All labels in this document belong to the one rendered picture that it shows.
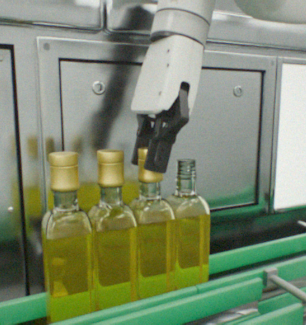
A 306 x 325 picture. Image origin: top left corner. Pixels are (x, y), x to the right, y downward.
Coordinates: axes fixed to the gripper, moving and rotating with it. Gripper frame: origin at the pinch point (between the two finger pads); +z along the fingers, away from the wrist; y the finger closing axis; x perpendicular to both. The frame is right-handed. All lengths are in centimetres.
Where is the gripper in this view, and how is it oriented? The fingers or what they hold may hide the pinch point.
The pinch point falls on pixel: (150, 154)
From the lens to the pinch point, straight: 46.0
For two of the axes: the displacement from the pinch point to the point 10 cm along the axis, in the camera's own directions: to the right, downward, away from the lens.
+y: 4.2, 1.4, -8.9
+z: -2.3, 9.7, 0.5
